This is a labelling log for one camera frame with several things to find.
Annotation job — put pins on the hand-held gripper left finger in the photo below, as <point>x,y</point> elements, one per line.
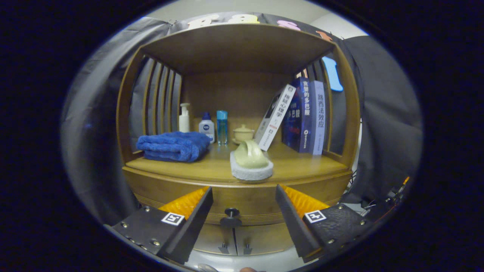
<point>194,226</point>

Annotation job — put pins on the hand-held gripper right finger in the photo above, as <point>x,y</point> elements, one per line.
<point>295,223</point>

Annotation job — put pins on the wooden cabinet door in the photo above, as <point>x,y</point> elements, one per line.
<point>211,238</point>
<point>264,238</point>

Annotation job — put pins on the wooden countertop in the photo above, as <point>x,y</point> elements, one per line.
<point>295,166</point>

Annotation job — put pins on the wooden cabinet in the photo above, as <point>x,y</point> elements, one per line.
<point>234,94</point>

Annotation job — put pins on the folded blue towel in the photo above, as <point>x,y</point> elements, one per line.
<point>170,147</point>

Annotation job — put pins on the white bottle with blue cap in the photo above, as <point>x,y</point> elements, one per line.
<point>207,128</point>

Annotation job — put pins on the black and orange equipment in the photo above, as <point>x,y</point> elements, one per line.
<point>393,196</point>

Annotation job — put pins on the clear blue bottle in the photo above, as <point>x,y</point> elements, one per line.
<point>222,128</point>

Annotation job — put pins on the dark blue book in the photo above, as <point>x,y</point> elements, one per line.
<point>298,121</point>

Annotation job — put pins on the beige lidded teacup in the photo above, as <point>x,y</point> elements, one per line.
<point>242,133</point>

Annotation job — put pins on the white book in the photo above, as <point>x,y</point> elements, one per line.
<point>274,121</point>

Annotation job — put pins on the pale lilac book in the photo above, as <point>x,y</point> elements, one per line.
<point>318,121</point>

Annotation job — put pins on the white pump bottle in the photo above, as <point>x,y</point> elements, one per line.
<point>184,121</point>

